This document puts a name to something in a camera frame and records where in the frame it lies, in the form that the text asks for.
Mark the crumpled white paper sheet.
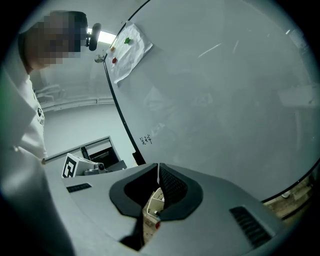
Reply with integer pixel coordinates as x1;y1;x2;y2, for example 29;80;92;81
105;20;154;88

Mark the black head-mounted camera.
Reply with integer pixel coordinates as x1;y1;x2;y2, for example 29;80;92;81
85;22;102;52

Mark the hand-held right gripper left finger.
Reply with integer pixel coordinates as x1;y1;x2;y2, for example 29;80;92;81
43;162;160;256

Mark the person's white shirt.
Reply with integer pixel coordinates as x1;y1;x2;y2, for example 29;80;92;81
0;67;49;166

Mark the white marker tray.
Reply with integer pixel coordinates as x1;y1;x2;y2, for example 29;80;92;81
146;186;166;221

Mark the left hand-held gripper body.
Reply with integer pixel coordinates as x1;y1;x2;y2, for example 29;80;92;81
61;152;109;180

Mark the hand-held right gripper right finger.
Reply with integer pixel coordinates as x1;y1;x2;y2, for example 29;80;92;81
139;162;287;256

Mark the large black-framed whiteboard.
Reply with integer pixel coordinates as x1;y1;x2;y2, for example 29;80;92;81
101;0;320;221

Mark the long ceiling light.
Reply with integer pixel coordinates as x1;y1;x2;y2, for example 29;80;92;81
86;27;118;44

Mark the glass partition window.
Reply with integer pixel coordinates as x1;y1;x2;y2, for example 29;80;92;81
44;135;128;173

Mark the person's head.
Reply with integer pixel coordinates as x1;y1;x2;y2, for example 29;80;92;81
18;10;89;74

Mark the white ceiling pipe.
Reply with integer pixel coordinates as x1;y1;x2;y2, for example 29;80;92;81
34;97;117;113

